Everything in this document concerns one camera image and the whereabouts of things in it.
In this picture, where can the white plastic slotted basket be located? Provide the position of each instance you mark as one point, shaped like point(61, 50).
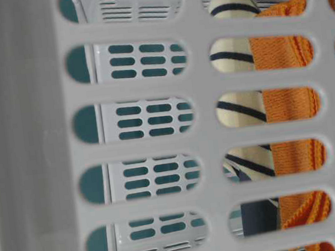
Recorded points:
point(41, 160)

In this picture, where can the cream navy striped cloth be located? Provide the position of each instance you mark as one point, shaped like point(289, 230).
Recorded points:
point(239, 109)

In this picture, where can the dark navy cloth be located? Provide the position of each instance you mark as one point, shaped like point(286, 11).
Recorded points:
point(259, 217)

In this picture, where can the orange knitted cloth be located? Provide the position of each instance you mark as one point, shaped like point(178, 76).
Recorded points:
point(285, 104)

